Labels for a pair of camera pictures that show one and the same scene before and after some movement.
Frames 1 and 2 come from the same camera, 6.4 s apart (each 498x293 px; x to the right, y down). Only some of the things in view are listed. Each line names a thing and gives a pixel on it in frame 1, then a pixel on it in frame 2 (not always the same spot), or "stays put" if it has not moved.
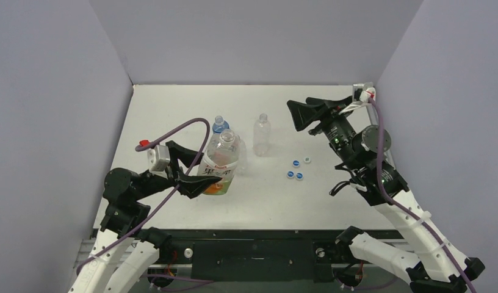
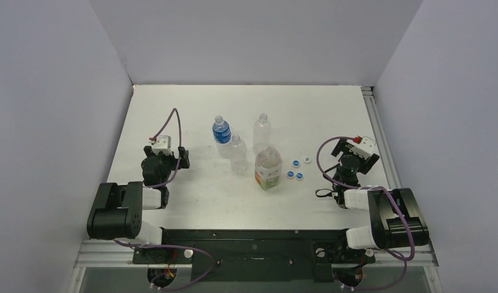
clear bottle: [241, 168] stays put
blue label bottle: [220, 124] stays put
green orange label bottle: [220, 160] -> [268, 165]
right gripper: [319, 119] -> [340, 146]
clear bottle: [262, 137] stays put
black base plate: [259, 254] stays put
